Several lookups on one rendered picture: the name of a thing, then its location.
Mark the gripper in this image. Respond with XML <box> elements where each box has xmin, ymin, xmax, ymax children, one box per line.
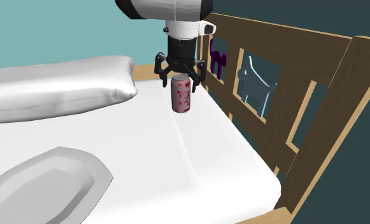
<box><xmin>154</xmin><ymin>36</ymin><xmax>208</xmax><ymax>94</ymax></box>

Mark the red and white can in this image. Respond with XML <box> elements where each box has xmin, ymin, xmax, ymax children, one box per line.
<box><xmin>171</xmin><ymin>74</ymin><xmax>192</xmax><ymax>114</ymax></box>

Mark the purple cat figure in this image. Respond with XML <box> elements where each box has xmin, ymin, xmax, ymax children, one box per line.
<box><xmin>210</xmin><ymin>38</ymin><xmax>227</xmax><ymax>81</ymax></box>

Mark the grey-blue dog figure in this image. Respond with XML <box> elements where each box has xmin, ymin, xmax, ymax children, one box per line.
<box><xmin>237</xmin><ymin>55</ymin><xmax>279</xmax><ymax>116</ymax></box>

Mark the wooden bed with white mattress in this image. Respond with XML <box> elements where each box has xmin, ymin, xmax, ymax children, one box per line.
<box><xmin>0</xmin><ymin>12</ymin><xmax>370</xmax><ymax>224</ymax></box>

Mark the white pillow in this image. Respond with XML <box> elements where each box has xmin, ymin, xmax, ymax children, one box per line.
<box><xmin>0</xmin><ymin>55</ymin><xmax>139</xmax><ymax>125</ymax></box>

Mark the white flat cushion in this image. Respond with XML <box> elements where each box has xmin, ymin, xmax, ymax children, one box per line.
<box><xmin>0</xmin><ymin>146</ymin><xmax>115</xmax><ymax>224</ymax></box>

